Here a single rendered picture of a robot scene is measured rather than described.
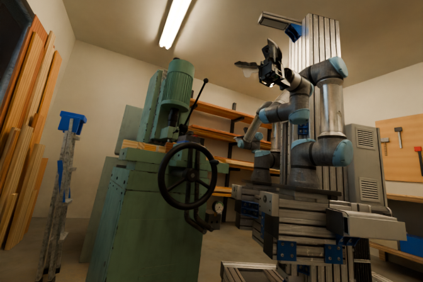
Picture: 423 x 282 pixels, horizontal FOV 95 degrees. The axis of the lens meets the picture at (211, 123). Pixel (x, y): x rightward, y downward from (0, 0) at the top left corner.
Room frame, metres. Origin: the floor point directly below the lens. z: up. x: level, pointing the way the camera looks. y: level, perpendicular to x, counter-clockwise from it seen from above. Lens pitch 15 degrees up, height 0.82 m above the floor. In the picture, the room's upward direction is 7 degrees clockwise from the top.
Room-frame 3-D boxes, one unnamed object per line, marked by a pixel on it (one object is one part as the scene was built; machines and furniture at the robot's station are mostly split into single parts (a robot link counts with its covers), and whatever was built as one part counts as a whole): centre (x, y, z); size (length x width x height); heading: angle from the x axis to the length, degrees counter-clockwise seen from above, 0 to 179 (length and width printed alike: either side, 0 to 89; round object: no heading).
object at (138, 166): (1.13, 0.21, 0.82); 0.40 x 0.21 x 0.04; 122
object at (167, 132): (1.20, 0.25, 1.03); 0.14 x 0.07 x 0.09; 32
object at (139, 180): (1.28, 0.31, 0.76); 0.57 x 0.45 x 0.09; 32
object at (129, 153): (1.11, 0.14, 0.87); 0.61 x 0.30 x 0.06; 122
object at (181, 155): (1.04, 0.10, 0.91); 0.15 x 0.14 x 0.09; 122
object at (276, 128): (1.53, -0.54, 1.19); 0.15 x 0.12 x 0.55; 113
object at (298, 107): (0.74, -0.33, 1.12); 0.11 x 0.08 x 0.11; 34
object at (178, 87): (1.18, 0.24, 1.35); 0.18 x 0.18 x 0.31
